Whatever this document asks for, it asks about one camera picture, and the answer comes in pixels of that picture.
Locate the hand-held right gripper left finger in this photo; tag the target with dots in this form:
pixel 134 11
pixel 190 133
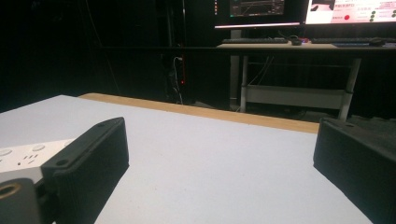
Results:
pixel 90 161

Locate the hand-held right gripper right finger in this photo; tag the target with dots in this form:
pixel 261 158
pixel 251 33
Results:
pixel 358 168

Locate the white power strip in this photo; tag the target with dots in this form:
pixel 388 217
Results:
pixel 25 157

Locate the wooden desk with white legs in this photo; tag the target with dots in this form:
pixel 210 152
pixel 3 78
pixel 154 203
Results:
pixel 295 93

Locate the black computer mouse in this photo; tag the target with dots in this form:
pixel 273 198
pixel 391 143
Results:
pixel 377 41
pixel 295 41

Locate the black keyboard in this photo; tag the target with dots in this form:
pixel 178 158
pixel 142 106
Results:
pixel 254 40
pixel 342 40

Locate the bright computer monitor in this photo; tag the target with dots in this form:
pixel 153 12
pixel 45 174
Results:
pixel 351 11

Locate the dark computer monitor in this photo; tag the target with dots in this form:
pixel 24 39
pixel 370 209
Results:
pixel 258 12

